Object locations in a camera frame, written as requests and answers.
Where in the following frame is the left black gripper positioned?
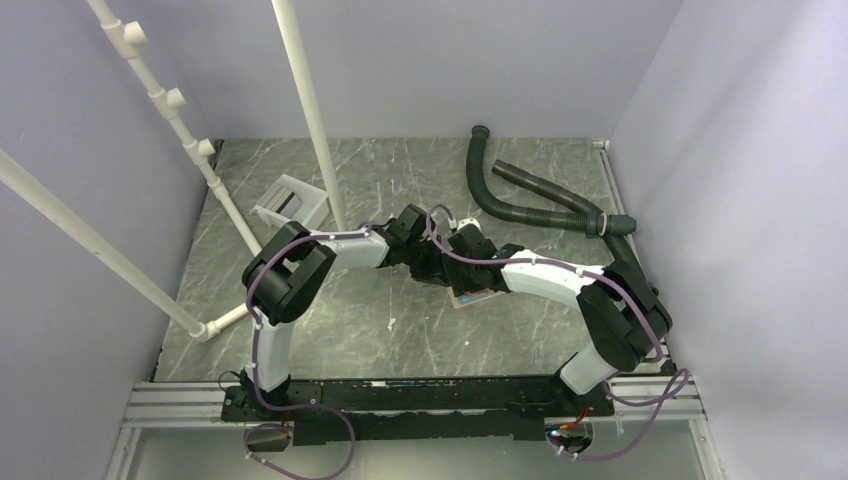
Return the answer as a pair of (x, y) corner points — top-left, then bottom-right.
(403, 236), (449, 288)

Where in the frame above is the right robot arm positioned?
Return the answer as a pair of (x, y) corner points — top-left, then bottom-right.
(443, 224), (673, 415)

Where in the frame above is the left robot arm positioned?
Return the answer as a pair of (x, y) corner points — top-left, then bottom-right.
(241, 205), (449, 420)

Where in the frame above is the cards stack in tray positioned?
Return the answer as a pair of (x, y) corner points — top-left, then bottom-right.
(264, 185), (302, 217)

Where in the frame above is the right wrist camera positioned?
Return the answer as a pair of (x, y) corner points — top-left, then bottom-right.
(448, 217), (481, 232)

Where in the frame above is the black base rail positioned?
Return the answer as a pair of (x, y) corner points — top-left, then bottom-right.
(221, 375), (614, 446)

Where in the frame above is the black corrugated hose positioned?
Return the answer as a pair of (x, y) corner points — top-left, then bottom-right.
(465, 125), (660, 303)

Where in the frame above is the white PVC pipe frame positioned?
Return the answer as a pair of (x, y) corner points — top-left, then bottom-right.
(1, 1), (347, 342)

